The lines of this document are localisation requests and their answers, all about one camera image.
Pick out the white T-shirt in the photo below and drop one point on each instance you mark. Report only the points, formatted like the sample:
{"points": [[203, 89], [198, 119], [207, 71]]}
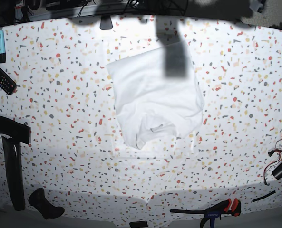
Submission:
{"points": [[156, 94]]}

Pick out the terrazzo pattern tablecloth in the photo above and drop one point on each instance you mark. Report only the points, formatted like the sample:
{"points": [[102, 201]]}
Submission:
{"points": [[76, 150]]}

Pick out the black clip at table edge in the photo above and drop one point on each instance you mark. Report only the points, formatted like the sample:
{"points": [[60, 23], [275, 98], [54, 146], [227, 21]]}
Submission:
{"points": [[106, 23]]}

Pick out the small black flat bar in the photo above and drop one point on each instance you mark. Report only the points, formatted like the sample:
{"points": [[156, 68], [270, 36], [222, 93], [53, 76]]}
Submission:
{"points": [[139, 224]]}

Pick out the black T-shaped stand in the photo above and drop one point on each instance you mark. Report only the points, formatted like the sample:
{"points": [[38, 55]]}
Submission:
{"points": [[13, 134]]}

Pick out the black orange bar clamp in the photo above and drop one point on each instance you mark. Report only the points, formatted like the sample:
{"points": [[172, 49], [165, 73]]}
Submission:
{"points": [[226, 207]]}

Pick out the black game controller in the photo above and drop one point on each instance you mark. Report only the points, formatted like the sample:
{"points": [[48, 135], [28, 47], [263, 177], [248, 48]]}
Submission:
{"points": [[38, 200]]}

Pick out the black remote control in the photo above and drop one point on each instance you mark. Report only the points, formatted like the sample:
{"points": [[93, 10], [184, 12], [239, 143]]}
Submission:
{"points": [[6, 83]]}

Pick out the blue highlighter marker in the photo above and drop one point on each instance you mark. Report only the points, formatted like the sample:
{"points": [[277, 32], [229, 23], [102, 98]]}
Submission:
{"points": [[2, 48]]}

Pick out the aluminium rail at back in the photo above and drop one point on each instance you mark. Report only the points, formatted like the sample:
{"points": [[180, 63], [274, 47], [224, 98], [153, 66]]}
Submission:
{"points": [[42, 14]]}

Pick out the black cable sleeve piece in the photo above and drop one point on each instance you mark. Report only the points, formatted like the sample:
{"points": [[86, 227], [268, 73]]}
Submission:
{"points": [[263, 197]]}

